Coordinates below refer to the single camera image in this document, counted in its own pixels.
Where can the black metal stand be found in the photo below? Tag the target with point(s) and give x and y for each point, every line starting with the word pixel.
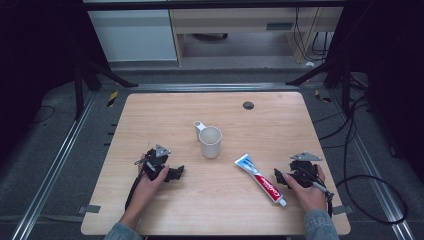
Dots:
pixel 79 93
pixel 345 86

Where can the yellow and black tape strip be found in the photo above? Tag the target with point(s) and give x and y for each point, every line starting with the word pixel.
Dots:
pixel 112 98
pixel 321 96

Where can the white cup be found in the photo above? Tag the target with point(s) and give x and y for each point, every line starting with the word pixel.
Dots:
pixel 210 141

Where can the aluminium floor rail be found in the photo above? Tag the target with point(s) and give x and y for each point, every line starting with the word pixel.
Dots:
pixel 50 173
pixel 376 186
pixel 213 87

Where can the grey tape piece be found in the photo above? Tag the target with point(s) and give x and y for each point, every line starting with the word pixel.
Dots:
pixel 90 209
pixel 343 210

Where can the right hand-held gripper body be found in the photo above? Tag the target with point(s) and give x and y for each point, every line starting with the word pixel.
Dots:
pixel 305 171

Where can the person's left hand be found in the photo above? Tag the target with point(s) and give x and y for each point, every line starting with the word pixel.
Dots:
pixel 148 193

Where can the red and blue toothpaste tube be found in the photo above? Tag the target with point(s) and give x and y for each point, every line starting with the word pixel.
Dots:
pixel 263 181

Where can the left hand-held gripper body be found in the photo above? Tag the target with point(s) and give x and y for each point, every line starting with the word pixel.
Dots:
pixel 156 163

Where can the person's right hand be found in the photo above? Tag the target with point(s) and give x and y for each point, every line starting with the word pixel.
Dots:
pixel 311 198

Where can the white cabinet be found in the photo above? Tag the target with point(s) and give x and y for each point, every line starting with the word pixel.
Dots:
pixel 133 35

